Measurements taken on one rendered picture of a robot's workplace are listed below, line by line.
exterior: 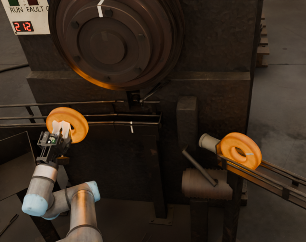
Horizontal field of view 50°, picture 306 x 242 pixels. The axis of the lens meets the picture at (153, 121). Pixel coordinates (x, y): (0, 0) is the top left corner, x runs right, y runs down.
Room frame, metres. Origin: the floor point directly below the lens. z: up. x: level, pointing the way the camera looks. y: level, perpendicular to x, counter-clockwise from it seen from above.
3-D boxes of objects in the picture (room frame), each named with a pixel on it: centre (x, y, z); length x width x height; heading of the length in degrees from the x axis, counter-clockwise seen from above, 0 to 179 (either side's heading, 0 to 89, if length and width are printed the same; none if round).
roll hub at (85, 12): (0.98, 0.11, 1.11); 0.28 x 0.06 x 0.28; 76
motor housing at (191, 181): (0.87, -0.20, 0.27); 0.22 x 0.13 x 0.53; 76
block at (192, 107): (1.03, -0.15, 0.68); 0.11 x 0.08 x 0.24; 166
